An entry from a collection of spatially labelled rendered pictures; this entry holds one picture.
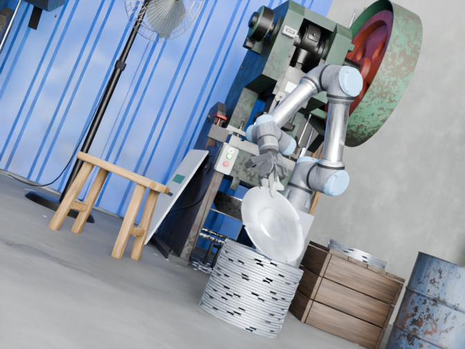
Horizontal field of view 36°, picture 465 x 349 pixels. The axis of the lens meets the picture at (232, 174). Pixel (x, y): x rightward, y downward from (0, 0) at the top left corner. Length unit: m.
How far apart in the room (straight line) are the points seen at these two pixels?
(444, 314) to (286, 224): 0.79
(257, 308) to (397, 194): 3.26
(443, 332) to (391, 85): 1.36
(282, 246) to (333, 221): 2.84
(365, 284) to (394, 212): 2.25
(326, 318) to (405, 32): 1.53
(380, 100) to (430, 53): 1.92
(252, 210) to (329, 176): 0.62
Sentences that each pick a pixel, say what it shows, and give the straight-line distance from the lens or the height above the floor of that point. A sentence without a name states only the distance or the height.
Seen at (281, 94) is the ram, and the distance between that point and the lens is 3.87.
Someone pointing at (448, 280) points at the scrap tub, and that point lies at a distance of 3.00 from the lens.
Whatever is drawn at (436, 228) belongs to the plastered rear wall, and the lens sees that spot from 5.70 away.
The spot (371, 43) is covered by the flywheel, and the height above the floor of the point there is 1.51.
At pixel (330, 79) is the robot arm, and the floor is 0.99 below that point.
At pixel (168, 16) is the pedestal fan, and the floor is 1.17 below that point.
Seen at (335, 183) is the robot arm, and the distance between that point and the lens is 3.01.
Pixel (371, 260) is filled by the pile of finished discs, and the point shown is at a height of 0.37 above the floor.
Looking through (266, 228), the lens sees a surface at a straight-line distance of 2.48.
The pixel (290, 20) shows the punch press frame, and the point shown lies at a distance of 3.89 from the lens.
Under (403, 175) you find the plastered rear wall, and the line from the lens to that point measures 5.53.
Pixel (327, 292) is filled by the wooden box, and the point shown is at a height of 0.17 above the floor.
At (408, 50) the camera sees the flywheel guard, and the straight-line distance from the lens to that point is 3.83.
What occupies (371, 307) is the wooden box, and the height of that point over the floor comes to 0.18.
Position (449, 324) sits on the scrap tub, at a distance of 3.00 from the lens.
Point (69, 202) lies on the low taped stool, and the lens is 2.96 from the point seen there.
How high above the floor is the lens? 0.34
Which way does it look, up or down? 3 degrees up
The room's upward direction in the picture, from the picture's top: 22 degrees clockwise
